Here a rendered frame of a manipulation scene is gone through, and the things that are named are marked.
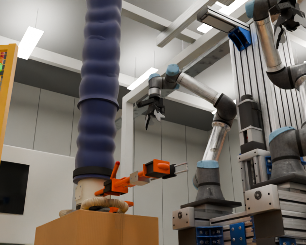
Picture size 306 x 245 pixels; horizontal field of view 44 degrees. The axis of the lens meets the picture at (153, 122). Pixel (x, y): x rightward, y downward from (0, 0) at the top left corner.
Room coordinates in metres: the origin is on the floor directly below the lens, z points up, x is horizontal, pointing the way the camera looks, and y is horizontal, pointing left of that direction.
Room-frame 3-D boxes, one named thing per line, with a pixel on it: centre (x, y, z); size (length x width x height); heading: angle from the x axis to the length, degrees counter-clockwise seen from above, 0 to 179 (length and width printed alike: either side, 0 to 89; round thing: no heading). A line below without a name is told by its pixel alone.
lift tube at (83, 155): (1.95, 0.31, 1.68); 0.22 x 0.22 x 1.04
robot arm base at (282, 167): (1.52, -0.56, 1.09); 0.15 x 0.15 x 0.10
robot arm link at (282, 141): (1.52, -0.57, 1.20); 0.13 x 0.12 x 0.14; 63
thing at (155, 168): (1.44, -0.01, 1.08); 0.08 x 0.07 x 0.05; 33
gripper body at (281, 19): (1.22, -0.56, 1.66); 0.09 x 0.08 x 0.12; 123
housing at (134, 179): (1.56, 0.06, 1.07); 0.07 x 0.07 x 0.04; 33
